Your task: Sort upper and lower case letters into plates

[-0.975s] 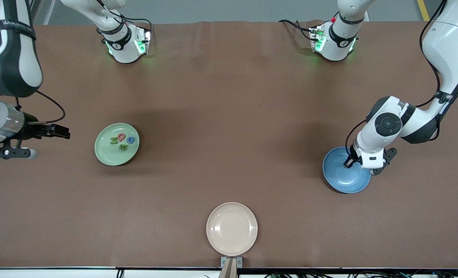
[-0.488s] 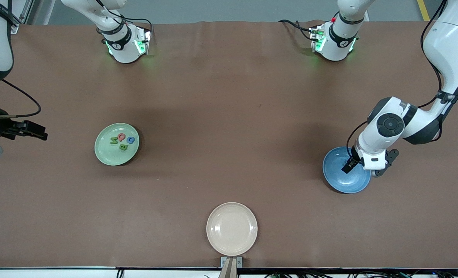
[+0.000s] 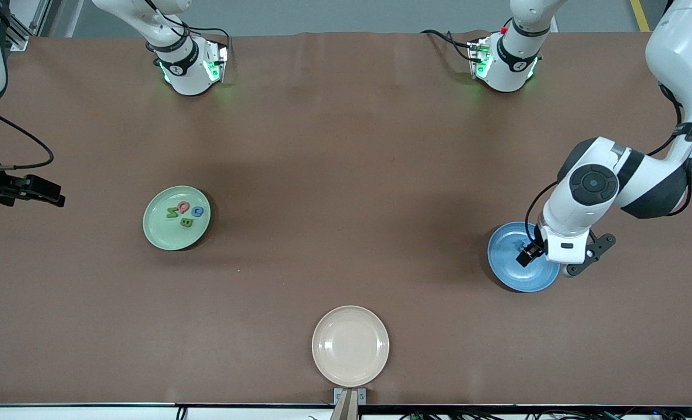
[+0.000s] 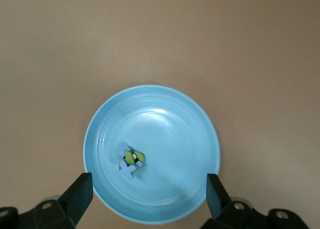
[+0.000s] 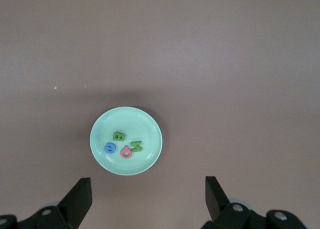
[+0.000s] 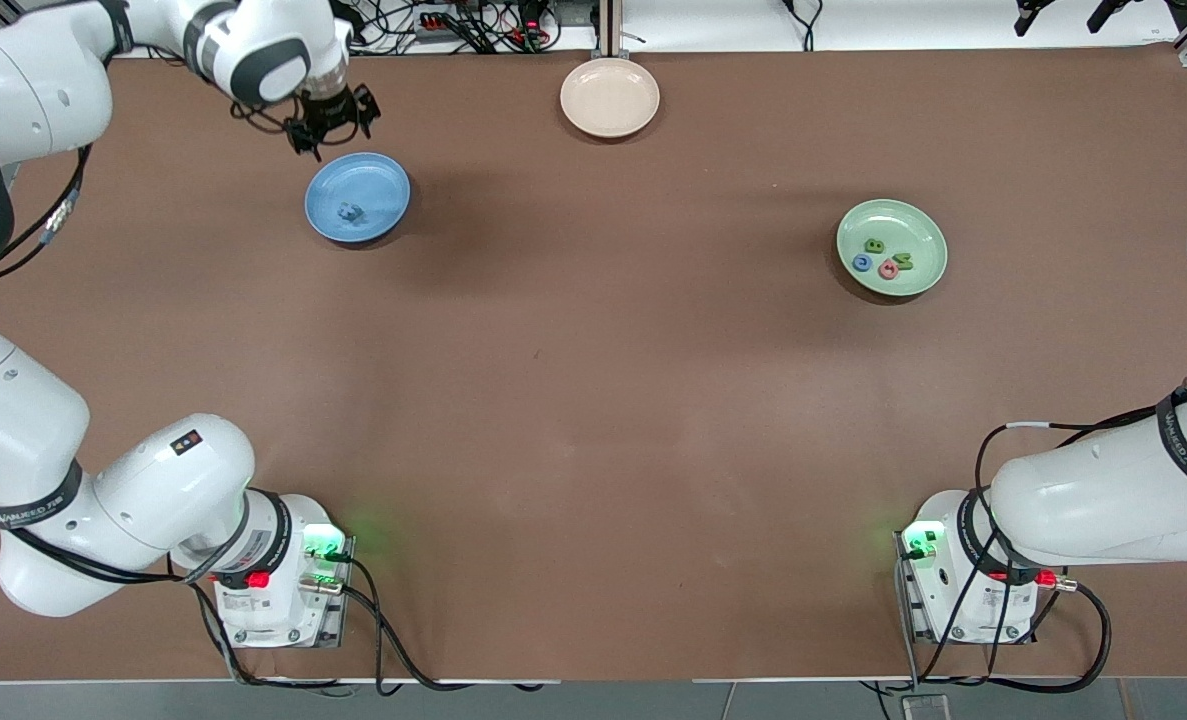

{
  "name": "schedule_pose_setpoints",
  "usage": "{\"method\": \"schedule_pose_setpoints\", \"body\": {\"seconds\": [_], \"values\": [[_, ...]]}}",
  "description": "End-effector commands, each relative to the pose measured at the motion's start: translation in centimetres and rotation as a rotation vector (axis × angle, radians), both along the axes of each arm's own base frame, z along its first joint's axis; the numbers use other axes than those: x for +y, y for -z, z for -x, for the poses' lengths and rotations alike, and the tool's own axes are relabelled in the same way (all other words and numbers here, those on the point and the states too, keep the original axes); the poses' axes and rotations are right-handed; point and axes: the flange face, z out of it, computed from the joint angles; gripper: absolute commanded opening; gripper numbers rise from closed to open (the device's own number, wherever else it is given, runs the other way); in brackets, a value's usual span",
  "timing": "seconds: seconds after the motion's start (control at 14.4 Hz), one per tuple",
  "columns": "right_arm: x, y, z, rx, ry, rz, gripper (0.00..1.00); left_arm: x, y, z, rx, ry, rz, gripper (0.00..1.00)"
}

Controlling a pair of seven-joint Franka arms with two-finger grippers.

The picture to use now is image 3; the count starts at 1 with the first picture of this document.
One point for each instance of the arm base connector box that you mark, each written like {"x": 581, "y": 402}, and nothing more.
{"x": 216, "y": 61}
{"x": 478, "y": 58}

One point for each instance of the aluminium frame profile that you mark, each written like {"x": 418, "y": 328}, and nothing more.
{"x": 28, "y": 26}

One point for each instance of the green letter N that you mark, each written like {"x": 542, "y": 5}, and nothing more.
{"x": 172, "y": 212}

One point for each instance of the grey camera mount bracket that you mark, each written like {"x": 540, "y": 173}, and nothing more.
{"x": 350, "y": 402}

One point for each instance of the red letter Q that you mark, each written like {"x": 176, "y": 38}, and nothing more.
{"x": 181, "y": 207}

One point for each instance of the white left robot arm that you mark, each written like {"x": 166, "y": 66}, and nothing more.
{"x": 684, "y": 52}

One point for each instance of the brown table cover mat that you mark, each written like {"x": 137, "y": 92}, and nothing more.
{"x": 346, "y": 146}

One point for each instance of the light green plate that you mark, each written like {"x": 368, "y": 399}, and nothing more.
{"x": 165, "y": 233}

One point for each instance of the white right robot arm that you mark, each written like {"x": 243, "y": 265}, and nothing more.
{"x": 185, "y": 70}

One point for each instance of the blue plate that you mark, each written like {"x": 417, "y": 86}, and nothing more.
{"x": 506, "y": 265}

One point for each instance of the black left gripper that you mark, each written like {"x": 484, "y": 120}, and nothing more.
{"x": 527, "y": 253}

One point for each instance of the beige plate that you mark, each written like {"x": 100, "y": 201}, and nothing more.
{"x": 350, "y": 346}

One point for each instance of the blue letter C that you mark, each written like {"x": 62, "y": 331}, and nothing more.
{"x": 195, "y": 212}

